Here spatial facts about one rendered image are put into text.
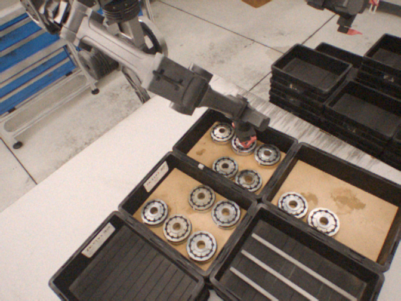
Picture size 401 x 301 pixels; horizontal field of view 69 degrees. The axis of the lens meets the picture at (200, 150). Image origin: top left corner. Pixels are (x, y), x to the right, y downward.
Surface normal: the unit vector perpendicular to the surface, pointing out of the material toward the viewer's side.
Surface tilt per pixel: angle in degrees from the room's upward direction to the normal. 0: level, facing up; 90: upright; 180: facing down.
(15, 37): 90
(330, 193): 0
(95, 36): 38
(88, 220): 0
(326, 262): 0
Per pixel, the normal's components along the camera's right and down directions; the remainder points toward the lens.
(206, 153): -0.12, -0.58
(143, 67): -0.56, -0.11
